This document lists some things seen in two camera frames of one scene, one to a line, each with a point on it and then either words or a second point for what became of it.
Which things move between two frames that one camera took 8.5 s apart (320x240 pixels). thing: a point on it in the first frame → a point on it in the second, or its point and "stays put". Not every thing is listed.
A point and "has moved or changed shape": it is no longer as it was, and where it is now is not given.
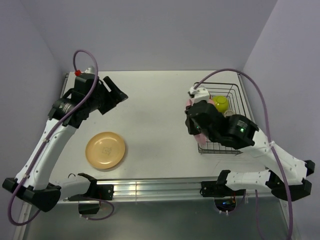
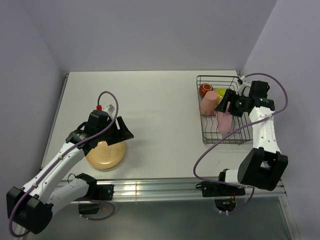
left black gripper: (114, 97) → (121, 134)
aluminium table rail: (144, 190) stays put
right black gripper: (188, 122) → (230, 95)
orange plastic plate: (105, 150) stays put
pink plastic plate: (201, 138) has moved or changed shape
